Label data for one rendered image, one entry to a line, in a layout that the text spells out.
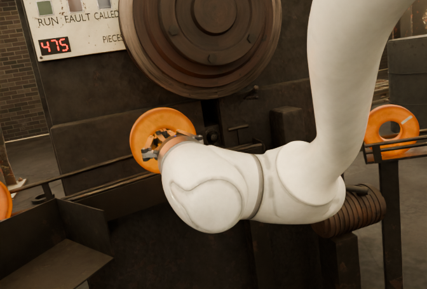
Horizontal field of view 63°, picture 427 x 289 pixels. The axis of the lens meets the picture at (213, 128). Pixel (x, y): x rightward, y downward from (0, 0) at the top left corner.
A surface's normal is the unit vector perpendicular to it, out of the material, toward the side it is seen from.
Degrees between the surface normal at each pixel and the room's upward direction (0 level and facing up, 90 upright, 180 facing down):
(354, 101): 136
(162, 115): 92
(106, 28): 90
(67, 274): 5
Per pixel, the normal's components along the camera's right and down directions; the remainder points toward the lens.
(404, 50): -0.85, 0.23
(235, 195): 0.39, 0.07
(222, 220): 0.29, 0.34
